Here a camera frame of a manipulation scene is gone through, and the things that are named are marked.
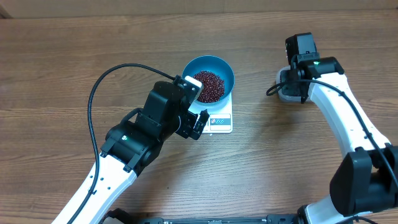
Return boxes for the blue metal bowl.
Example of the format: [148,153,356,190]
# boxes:
[182,55,235,101]

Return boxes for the clear plastic container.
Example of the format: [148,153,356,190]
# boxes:
[276,66,308,103]

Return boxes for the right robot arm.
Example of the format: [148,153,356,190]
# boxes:
[276,33,397,223]

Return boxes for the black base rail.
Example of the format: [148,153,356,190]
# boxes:
[99,208,306,224]

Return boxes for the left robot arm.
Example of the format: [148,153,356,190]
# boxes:
[54,78,209,223]

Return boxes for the white digital kitchen scale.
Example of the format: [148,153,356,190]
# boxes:
[189,94,233,134]

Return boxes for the red beans in bowl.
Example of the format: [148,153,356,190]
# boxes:
[193,71,225,103]

